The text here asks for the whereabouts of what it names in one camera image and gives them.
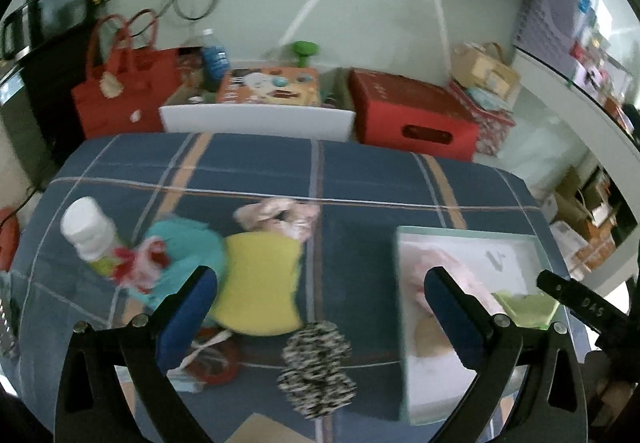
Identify white shelf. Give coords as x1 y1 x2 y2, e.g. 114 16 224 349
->
512 43 640 159

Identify pale blue wipes pack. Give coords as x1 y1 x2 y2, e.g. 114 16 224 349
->
467 88 511 111

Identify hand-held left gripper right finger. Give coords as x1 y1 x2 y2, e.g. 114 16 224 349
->
424 265 588 443

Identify red tote bag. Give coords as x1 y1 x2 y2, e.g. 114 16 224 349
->
70 9 183 140

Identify white bottle with yellow label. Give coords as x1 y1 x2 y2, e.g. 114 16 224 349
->
60 197 136 281

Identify red gift box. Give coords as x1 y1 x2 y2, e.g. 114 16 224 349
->
348 68 481 161

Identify green rimmed white box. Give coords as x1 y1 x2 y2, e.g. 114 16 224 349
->
396 225 571 425

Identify orange toy box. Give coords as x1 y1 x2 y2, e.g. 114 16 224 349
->
217 67 321 108

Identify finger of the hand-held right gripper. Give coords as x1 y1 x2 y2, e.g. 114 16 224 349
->
536 270 640 350

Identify red ring shaped item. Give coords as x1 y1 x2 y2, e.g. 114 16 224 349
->
192 328 241 386

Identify blue plaid blanket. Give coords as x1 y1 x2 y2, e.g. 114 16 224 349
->
10 132 576 443

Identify green dumbbell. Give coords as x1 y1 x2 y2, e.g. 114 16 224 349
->
280 40 321 69

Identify pink scrunchie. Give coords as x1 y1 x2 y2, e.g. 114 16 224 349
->
233 198 321 241

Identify leopard print scrunchie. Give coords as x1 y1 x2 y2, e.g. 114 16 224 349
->
277 321 357 420

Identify red floor item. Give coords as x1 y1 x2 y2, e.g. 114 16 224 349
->
0 207 21 274

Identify stack of cardboard boxes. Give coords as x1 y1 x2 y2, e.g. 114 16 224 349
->
540 166 631 274

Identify water bottle with blue label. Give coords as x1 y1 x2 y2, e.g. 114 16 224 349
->
200 28 231 91

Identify yellow sponge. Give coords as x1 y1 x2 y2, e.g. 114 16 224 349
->
207 232 303 336

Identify pink fluffy cloth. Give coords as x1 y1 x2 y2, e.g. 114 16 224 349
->
402 243 501 359

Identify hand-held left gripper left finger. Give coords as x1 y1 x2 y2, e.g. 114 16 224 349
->
55 264 221 443

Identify red and white scrunchie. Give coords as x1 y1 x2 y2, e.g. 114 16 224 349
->
111 237 173 294

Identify red patterned tin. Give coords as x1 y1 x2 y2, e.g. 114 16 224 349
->
447 80 516 156

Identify tan cardboard piece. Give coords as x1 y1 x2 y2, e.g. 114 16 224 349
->
227 413 321 443

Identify teal cloth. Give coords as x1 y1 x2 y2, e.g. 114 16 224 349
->
122 218 228 309

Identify light green cloth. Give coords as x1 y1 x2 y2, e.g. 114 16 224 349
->
492 290 561 329

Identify tan cardboard box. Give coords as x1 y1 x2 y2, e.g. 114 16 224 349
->
452 42 521 96

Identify white cardboard box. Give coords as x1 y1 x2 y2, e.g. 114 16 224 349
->
159 104 357 143

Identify grey storage drawers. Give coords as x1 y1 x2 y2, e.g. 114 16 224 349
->
515 0 591 59

